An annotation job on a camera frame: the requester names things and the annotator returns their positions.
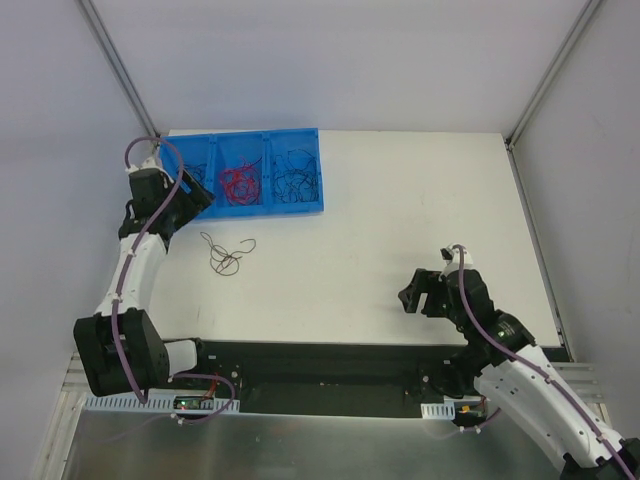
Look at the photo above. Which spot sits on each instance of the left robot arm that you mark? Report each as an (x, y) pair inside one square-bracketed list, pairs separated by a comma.
[(119, 347)]

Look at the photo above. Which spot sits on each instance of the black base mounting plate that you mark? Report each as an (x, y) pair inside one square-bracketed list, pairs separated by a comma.
[(354, 380)]

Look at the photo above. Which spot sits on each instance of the white cable duct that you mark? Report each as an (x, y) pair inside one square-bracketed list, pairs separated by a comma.
[(438, 411), (162, 403)]

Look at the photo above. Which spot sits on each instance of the right white cable duct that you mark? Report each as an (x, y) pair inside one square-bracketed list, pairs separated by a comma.
[(438, 411)]

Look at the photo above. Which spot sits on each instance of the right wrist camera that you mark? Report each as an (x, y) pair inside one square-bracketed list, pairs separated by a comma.
[(456, 257)]

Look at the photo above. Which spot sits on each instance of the left aluminium frame post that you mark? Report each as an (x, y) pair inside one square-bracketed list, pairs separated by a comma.
[(108, 48)]

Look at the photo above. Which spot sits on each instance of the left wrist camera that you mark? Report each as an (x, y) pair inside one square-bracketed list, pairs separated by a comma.
[(150, 162)]

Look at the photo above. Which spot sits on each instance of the blue plastic divided bin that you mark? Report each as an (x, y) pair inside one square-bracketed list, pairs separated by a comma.
[(252, 173)]

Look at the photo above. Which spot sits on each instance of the right aluminium frame post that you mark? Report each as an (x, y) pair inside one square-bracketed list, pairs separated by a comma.
[(578, 29)]

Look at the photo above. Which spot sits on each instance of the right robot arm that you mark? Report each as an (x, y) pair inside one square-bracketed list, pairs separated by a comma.
[(502, 362)]

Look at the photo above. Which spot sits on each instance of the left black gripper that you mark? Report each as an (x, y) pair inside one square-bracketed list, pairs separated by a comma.
[(190, 198)]

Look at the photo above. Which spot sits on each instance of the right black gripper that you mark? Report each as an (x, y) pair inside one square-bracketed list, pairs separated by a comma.
[(426, 292)]

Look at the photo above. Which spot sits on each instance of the left white cable duct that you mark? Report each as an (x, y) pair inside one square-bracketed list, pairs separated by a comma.
[(162, 403)]

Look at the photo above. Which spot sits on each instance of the aluminium frame post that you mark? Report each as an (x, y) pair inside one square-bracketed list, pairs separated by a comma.
[(578, 29), (108, 48)]

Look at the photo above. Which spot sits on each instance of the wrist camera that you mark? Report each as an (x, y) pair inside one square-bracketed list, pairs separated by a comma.
[(456, 257), (150, 162)]

